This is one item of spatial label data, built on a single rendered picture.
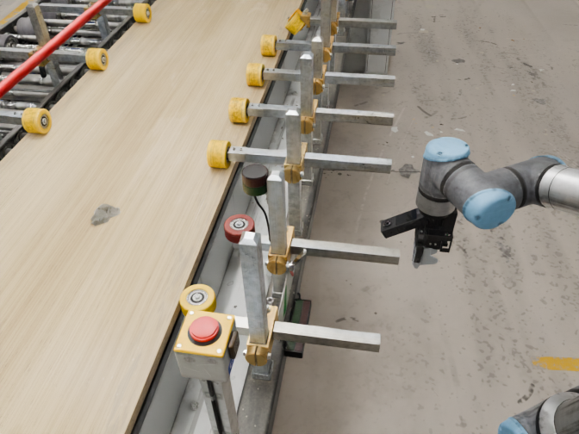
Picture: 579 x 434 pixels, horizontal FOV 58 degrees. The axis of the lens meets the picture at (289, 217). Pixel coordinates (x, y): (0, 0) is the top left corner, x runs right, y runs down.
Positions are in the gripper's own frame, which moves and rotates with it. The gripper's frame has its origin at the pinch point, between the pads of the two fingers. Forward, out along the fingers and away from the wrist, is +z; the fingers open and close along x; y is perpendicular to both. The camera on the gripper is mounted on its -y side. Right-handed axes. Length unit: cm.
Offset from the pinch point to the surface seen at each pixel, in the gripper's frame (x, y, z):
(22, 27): 130, -186, 0
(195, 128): 43, -71, -7
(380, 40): 250, -14, 49
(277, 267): -8.7, -34.0, -2.4
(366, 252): -1.3, -12.2, -3.4
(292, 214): 19.0, -34.8, 4.6
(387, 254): -1.1, -7.0, -3.4
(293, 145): 19.0, -34.2, -20.4
